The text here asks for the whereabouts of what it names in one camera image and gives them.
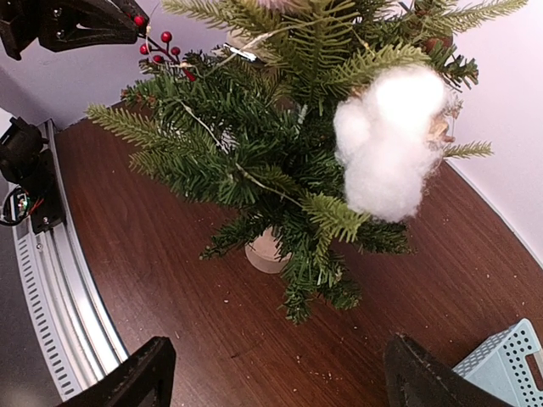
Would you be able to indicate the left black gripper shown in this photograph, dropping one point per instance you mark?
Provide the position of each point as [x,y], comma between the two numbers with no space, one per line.
[66,25]

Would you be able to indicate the light blue plastic basket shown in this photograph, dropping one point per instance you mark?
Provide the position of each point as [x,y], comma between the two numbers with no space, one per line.
[499,365]

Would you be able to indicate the red bauble ornament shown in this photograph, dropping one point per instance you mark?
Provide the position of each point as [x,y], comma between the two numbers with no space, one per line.
[441,42]

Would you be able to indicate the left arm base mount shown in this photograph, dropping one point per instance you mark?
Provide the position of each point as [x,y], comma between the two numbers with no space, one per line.
[27,162]

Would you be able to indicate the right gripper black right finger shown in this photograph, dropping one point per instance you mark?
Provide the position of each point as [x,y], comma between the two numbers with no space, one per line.
[414,377]

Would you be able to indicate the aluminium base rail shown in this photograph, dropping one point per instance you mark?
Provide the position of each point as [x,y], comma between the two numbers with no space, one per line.
[77,338]

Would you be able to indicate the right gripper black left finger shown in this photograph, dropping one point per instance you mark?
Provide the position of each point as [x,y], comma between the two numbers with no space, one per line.
[148,374]

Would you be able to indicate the small black ornament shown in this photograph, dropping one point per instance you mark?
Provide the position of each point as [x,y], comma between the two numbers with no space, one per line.
[161,52]

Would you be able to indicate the white cotton ornament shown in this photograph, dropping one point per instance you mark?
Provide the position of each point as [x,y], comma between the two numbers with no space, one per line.
[388,140]

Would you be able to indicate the small green christmas tree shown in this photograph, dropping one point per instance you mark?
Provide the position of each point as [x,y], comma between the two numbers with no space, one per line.
[258,138]

